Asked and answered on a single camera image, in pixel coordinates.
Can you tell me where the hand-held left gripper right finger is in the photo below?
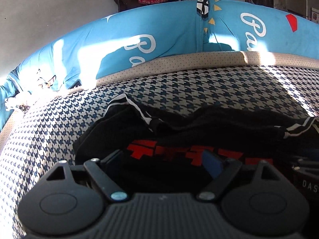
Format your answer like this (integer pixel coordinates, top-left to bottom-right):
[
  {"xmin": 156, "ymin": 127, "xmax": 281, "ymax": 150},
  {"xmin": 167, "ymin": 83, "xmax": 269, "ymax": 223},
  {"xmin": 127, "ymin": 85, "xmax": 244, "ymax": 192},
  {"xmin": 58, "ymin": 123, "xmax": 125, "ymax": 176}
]
[{"xmin": 197, "ymin": 152, "xmax": 280, "ymax": 202}]

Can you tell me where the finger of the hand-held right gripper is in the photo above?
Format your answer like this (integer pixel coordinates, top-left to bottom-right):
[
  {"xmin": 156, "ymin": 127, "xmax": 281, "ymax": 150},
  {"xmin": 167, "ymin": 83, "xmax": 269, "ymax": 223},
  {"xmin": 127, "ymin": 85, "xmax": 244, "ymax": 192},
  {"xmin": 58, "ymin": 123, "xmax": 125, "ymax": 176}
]
[{"xmin": 295, "ymin": 148, "xmax": 319, "ymax": 172}]

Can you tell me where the white crumpled cloth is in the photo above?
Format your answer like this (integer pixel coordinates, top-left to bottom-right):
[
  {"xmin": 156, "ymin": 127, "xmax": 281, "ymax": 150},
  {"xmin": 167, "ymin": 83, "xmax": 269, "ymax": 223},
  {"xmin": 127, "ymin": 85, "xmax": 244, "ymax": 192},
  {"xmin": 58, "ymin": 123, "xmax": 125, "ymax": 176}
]
[{"xmin": 4, "ymin": 90, "xmax": 34, "ymax": 111}]

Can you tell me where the blue printed cloth cover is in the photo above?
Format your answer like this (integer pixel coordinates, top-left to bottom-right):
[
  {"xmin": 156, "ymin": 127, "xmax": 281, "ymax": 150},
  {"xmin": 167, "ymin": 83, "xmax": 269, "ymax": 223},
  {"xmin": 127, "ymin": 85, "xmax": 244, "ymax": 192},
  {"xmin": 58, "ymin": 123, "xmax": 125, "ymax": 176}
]
[{"xmin": 0, "ymin": 0, "xmax": 319, "ymax": 125}]

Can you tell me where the black shirt with red print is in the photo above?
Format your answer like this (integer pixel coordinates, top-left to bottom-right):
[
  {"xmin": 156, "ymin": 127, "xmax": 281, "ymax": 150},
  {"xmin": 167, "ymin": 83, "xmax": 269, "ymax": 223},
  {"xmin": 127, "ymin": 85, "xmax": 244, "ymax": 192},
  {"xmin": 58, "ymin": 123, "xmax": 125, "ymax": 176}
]
[{"xmin": 72, "ymin": 93, "xmax": 319, "ymax": 195}]

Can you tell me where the blue beige houndstooth blanket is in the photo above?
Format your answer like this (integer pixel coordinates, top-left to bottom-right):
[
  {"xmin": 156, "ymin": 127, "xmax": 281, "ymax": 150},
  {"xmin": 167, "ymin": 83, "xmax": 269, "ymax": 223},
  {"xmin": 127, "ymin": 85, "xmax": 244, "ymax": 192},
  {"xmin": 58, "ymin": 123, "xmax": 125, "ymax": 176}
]
[{"xmin": 0, "ymin": 65, "xmax": 319, "ymax": 239}]

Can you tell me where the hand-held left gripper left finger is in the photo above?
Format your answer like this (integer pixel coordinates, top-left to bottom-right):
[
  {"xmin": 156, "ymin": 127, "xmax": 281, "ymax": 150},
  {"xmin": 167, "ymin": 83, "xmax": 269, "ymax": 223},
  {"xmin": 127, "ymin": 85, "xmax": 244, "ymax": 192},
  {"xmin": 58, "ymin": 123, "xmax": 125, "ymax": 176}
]
[{"xmin": 46, "ymin": 149, "xmax": 128, "ymax": 202}]

